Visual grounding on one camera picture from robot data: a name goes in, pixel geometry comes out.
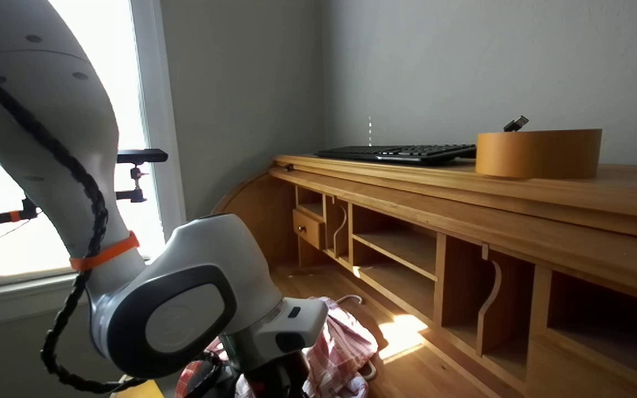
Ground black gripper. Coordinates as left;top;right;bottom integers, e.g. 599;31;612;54
240;352;313;398

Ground red white striped cloth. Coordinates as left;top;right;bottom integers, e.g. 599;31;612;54
173;293;383;398

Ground wooden chair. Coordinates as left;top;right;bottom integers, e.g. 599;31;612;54
108;378;166;398

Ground small wooden drawer with knob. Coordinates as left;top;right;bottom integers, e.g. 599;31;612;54
289;208;330;252

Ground black boom stand orange bands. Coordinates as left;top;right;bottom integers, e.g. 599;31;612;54
0;163;150;232

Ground black computer keyboard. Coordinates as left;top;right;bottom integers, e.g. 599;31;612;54
313;140;479;167

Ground wooden roll-top desk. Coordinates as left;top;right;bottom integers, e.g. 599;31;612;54
213;153;637;398

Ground round tan wooden box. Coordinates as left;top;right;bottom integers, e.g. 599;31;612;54
474;127;606;180

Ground orange arm strap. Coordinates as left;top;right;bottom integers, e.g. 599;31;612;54
68;230;143;273

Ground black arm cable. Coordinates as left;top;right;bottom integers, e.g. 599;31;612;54
0;49;153;395

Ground black camera on boom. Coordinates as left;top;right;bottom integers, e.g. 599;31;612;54
114;146;171;166

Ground white window frame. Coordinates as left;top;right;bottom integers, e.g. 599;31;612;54
0;0;189;296

